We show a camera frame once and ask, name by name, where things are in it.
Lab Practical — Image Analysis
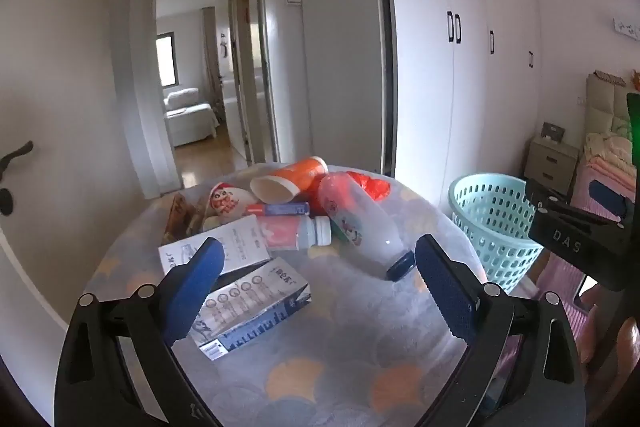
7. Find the white cartoon paper cup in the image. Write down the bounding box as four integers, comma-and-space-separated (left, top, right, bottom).
208, 182, 258, 220

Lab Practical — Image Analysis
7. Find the person's right hand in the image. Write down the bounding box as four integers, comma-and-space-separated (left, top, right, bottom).
616, 316, 640, 390

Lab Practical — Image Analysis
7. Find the white wardrobe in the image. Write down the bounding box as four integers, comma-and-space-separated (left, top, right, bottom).
377, 0, 543, 208

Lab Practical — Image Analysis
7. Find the slim blue pink tube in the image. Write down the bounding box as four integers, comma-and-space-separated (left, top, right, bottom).
246, 202, 310, 218

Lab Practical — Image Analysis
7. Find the brown snack wrapper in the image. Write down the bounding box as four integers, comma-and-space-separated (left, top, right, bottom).
162, 192, 211, 243

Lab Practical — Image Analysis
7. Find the white sliding door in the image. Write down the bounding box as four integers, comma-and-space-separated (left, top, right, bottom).
259, 0, 393, 172

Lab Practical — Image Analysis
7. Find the beige nightstand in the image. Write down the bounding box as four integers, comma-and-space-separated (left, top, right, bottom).
523, 136, 581, 196

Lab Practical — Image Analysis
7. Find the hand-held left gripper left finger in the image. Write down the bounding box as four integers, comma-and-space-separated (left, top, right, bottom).
54, 237, 226, 427

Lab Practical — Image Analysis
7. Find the window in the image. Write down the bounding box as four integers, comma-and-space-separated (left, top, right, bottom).
156, 34, 177, 89

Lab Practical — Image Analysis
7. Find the beige padded headboard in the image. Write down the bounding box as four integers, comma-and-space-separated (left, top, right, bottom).
585, 74, 640, 142

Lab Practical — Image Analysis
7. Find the blue and white milk carton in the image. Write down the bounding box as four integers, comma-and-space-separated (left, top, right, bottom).
192, 257, 312, 361

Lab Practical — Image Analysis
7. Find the orange paper cup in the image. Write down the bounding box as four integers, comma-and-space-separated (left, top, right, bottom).
250, 156, 329, 204

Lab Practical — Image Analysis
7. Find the small pink bottle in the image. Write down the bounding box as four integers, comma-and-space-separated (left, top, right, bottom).
260, 215, 332, 252

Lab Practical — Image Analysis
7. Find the folded blankets pile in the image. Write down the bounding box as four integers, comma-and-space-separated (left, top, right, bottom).
582, 132, 637, 180

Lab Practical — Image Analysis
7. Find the black door handle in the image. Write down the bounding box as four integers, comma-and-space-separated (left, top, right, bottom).
0, 141, 35, 215

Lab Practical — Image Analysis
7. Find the teal plastic basket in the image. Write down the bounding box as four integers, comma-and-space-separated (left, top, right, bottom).
448, 173, 545, 295

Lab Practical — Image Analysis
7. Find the green cushion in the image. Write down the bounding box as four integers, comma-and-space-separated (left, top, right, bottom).
626, 92, 640, 140

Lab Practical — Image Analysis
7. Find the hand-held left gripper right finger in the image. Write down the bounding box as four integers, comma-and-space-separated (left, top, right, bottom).
414, 234, 587, 427

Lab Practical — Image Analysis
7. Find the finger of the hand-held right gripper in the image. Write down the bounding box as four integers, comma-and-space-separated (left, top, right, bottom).
537, 178, 636, 230

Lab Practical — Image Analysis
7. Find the white bottle with blue cap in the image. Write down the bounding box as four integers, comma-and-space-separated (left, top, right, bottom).
318, 173, 417, 282

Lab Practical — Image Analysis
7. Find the red plastic wrapper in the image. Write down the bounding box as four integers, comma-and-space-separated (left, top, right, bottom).
346, 171, 392, 204

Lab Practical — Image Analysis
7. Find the beige curtain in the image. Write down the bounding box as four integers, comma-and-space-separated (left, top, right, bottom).
202, 7, 221, 120

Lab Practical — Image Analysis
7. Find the white sofa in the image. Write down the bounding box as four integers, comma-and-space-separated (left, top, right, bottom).
164, 88, 220, 148

